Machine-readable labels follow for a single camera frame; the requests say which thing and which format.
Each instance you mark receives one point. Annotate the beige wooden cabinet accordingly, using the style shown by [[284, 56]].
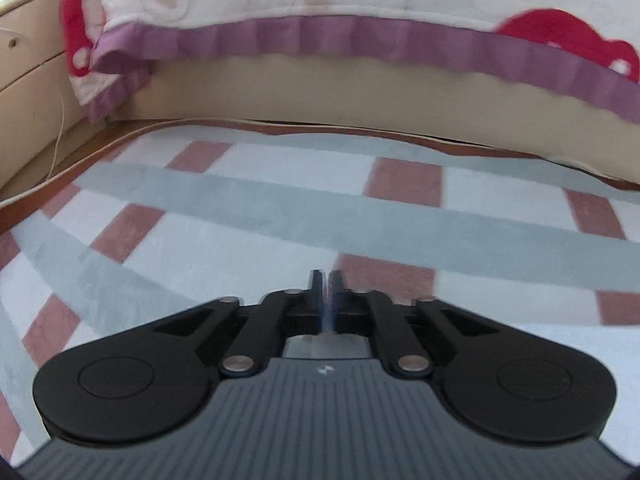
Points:
[[25, 85]]

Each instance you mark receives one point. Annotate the beige bed base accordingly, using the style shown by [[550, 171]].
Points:
[[350, 90]]

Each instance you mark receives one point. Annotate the plaid grey and red mat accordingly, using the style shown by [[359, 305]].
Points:
[[280, 210]]

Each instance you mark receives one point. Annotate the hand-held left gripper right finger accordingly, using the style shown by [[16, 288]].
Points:
[[334, 310]]

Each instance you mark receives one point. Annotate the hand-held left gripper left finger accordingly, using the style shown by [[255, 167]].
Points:
[[320, 310]]

